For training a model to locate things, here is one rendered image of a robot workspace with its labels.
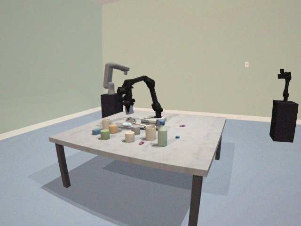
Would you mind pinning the green cylinder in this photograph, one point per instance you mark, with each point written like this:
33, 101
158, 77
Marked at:
105, 134

